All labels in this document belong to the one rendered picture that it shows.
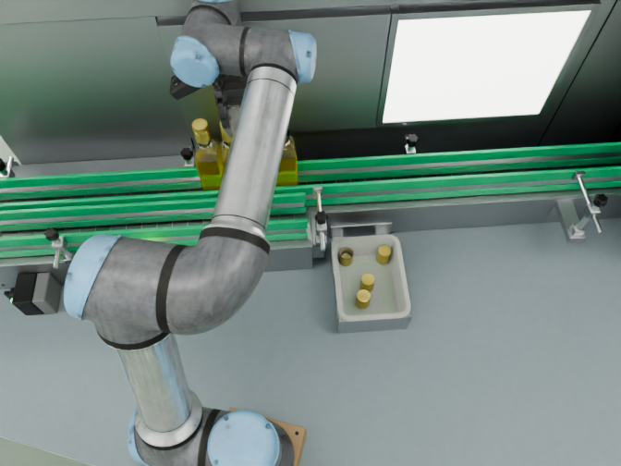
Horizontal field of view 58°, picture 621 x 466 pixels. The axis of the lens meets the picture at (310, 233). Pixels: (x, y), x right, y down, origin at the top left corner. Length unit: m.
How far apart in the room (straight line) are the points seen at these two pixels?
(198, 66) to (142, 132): 0.62
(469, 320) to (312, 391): 0.43
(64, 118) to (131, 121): 0.16
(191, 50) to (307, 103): 0.52
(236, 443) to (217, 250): 0.43
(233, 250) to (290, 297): 0.74
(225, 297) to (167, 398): 0.28
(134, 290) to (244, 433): 0.41
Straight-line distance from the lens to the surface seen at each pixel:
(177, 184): 1.46
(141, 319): 0.73
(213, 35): 0.91
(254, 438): 1.03
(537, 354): 1.49
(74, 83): 1.41
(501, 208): 1.53
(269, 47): 0.88
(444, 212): 1.49
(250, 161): 0.77
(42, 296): 1.49
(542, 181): 1.51
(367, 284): 1.39
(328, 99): 1.35
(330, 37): 1.23
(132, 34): 1.28
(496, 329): 1.48
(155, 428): 1.02
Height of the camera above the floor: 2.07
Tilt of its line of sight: 60 degrees down
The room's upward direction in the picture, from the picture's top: 1 degrees counter-clockwise
